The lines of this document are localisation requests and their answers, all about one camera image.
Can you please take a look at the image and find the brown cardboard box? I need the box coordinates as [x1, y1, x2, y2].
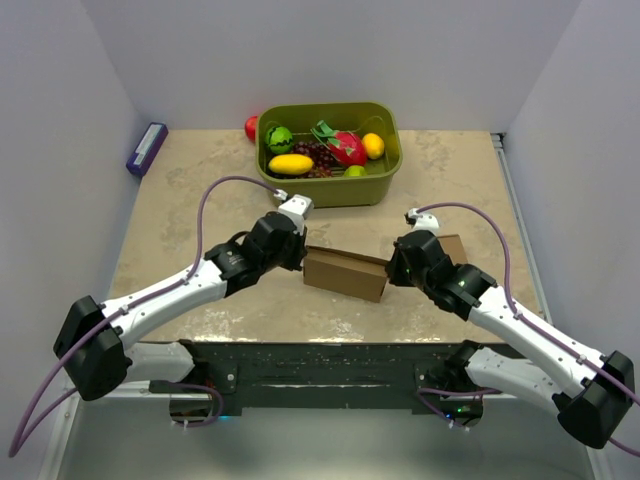
[303, 246, 387, 303]

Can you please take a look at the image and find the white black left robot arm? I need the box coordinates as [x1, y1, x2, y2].
[54, 209, 307, 401]

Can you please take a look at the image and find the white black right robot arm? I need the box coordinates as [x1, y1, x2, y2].
[386, 230, 637, 449]

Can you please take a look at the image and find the small folded cardboard box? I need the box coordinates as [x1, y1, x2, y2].
[438, 234, 468, 264]

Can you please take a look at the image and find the purple white rectangular box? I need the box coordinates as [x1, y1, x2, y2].
[126, 122, 169, 178]

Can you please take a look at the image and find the green plastic basket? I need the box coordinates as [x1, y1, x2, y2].
[256, 102, 402, 208]

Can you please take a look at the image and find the yellow toy mango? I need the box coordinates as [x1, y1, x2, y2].
[268, 154, 314, 176]

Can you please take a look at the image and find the purple toy grapes bunch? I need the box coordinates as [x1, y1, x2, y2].
[292, 141, 337, 178]

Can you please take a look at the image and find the green toy lime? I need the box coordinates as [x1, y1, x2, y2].
[343, 165, 368, 178]

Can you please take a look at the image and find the small toy watermelon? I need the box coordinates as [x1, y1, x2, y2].
[264, 125, 294, 155]

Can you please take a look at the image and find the pink toy dragon fruit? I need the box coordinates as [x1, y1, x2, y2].
[311, 120, 368, 168]

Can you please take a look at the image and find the yellow toy lemon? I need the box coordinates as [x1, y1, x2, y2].
[361, 133, 385, 160]

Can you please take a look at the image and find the red toy apple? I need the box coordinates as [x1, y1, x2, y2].
[244, 115, 258, 143]

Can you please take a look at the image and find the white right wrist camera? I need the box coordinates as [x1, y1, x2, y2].
[405, 208, 440, 235]

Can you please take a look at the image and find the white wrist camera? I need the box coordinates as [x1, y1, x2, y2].
[405, 208, 440, 235]
[277, 194, 314, 235]

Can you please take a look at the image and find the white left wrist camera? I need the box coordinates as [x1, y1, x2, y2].
[277, 194, 314, 235]

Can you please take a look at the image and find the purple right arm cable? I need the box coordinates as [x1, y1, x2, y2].
[409, 201, 640, 459]

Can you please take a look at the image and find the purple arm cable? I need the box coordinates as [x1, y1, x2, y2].
[7, 175, 289, 459]
[409, 201, 640, 459]

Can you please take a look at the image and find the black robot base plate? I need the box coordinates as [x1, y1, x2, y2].
[183, 340, 481, 416]

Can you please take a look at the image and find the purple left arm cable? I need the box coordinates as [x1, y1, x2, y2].
[7, 175, 289, 459]

